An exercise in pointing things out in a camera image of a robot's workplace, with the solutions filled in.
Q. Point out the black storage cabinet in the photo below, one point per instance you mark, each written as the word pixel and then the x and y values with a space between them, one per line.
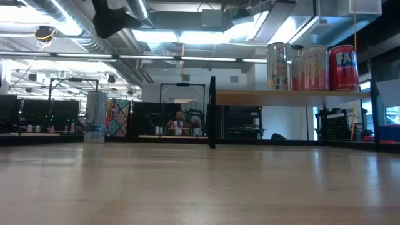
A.
pixel 243 122

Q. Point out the red bin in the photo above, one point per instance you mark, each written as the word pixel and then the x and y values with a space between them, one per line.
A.
pixel 367 138

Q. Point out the white ceiling duct box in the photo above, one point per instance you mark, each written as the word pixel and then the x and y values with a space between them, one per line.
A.
pixel 359 7

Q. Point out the long ceiling light tube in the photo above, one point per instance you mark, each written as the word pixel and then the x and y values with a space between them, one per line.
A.
pixel 147 57

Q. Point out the tall silver beverage can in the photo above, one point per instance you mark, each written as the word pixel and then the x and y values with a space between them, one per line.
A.
pixel 277 67

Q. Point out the black bag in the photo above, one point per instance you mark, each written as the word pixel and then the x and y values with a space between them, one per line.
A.
pixel 278 137

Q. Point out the person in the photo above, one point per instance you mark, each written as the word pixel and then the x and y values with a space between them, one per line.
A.
pixel 179 117

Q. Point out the colourful patchwork panel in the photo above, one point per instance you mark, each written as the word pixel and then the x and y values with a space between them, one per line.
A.
pixel 118 118

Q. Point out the red Fanta can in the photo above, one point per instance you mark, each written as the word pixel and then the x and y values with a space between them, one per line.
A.
pixel 343 68

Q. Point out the black partition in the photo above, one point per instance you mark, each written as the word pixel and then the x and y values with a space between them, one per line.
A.
pixel 147 115
pixel 37 109

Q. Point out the wooden shelf with black frame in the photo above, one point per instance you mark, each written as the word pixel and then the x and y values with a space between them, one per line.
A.
pixel 281 97

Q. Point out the black metal table frame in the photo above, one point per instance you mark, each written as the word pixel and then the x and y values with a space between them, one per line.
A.
pixel 281 142

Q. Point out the black pegboard cart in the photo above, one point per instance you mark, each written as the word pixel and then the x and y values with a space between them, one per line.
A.
pixel 339 126

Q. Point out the silver ventilation duct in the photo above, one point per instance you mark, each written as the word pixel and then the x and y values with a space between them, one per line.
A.
pixel 93 47

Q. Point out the blue bin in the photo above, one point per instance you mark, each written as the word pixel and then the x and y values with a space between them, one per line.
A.
pixel 389 132

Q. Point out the black rig frame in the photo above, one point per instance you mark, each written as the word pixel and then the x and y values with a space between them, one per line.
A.
pixel 75 79
pixel 182 84

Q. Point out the bright ceiling light panel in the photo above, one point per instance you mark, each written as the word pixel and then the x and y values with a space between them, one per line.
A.
pixel 193 37

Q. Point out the white blue tall beverage can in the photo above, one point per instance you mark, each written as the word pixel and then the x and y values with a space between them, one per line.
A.
pixel 95 117

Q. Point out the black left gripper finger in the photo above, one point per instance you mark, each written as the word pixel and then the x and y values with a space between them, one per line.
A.
pixel 131 22

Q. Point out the grey ceiling box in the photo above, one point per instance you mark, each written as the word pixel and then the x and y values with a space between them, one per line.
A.
pixel 212 19

